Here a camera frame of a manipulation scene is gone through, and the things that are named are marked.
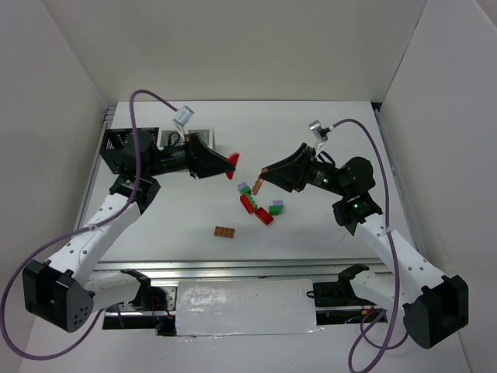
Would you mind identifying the green and purple lego pair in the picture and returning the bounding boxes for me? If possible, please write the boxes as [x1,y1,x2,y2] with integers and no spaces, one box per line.
[269,200,284,216]

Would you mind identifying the black slotted container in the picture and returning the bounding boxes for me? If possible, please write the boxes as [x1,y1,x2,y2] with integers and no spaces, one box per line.
[99,127,158,176]

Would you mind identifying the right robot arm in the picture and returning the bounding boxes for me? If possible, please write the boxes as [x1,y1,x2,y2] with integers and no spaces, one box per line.
[260,144,469,349]

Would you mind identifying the small orange lego brick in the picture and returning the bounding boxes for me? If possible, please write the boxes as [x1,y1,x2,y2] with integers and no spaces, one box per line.
[252,177,263,195]

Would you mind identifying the orange lego plate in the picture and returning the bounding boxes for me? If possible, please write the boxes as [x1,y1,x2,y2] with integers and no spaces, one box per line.
[214,226,235,239]

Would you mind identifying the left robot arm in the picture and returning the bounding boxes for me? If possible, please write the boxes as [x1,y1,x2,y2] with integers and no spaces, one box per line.
[22,129,239,333]

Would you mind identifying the white slotted container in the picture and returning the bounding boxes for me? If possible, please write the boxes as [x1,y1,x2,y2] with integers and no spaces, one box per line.
[158,127,215,150]

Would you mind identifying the purple and green lego stack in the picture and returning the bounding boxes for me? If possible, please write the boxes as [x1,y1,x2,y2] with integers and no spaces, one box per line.
[237,182,252,195]

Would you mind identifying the red and green lego stack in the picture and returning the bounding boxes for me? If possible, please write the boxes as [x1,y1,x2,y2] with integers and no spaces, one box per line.
[240,193,258,214]

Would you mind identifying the aluminium rail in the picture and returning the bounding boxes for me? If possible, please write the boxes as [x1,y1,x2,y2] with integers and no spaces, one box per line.
[92,258,389,281]

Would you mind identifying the white foil cover panel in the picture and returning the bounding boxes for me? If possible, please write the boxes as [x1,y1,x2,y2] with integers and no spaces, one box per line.
[176,279,318,336]

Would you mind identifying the red curved lego brick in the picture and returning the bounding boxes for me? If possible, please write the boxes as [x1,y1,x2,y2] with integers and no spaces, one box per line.
[226,152,240,180]

